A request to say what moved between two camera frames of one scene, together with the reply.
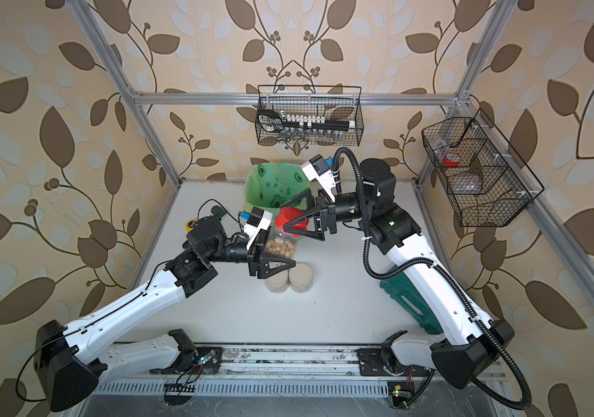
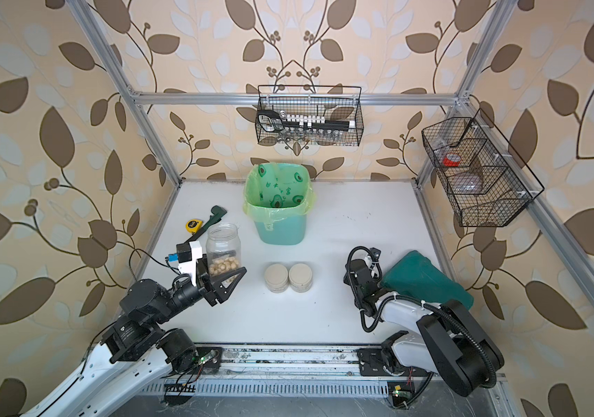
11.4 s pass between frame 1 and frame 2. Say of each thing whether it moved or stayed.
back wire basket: stayed
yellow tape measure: stayed
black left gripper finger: moved
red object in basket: stayed
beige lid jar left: stayed
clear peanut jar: moved
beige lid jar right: stayed
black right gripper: moved
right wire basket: stayed
